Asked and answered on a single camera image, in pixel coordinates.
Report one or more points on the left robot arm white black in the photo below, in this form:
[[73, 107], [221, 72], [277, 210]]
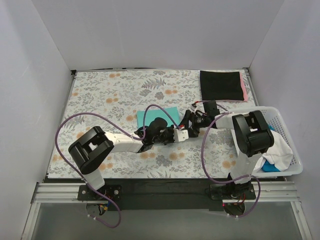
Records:
[[90, 150]]

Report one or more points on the teal t shirt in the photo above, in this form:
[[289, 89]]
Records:
[[152, 114]]

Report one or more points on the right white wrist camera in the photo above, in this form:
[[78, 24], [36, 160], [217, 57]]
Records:
[[193, 107]]

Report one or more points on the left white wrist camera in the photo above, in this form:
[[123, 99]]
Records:
[[180, 135]]

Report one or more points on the white t shirt in basket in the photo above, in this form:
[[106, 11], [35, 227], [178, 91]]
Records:
[[286, 154]]

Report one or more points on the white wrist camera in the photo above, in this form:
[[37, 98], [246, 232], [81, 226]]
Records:
[[193, 107], [180, 135]]

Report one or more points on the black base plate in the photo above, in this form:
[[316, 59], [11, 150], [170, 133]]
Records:
[[170, 194]]

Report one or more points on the floral table cloth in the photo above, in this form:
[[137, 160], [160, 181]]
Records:
[[111, 100]]

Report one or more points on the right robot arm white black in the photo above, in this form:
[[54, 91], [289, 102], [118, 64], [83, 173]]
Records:
[[253, 138]]

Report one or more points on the folded black t shirt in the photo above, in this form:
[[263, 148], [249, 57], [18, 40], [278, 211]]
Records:
[[222, 86]]

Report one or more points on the blue t shirt in basket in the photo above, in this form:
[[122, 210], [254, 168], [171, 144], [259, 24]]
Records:
[[273, 155]]

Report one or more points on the folded pink t shirt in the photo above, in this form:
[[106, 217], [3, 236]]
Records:
[[244, 86]]

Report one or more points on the aluminium front rail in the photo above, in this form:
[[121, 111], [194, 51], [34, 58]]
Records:
[[267, 191]]

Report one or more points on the white plastic basket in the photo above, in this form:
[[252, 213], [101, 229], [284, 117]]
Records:
[[279, 122]]

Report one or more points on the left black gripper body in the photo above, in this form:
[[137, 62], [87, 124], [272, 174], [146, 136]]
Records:
[[164, 136]]

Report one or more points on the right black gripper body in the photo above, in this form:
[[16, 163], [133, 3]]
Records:
[[198, 113]]

